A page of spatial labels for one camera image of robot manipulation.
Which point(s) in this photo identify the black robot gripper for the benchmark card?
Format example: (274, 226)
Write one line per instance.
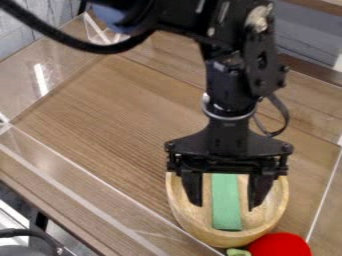
(228, 148)

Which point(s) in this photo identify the green rectangular block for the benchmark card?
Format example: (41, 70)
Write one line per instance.
(226, 205)

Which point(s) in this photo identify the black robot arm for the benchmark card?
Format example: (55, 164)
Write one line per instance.
(234, 33)

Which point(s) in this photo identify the brown wooden bowl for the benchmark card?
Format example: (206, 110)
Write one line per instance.
(195, 218)

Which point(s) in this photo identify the small green toy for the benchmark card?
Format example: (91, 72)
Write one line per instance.
(236, 252)

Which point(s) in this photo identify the red round plush toy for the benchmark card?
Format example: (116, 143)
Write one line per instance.
(279, 244)

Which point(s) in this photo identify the clear acrylic enclosure wall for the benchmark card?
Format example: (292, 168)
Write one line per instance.
(109, 221)

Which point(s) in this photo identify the black metal table bracket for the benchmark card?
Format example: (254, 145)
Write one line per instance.
(41, 224)

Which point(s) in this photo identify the clear acrylic corner bracket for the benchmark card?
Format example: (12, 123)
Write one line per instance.
(97, 35)

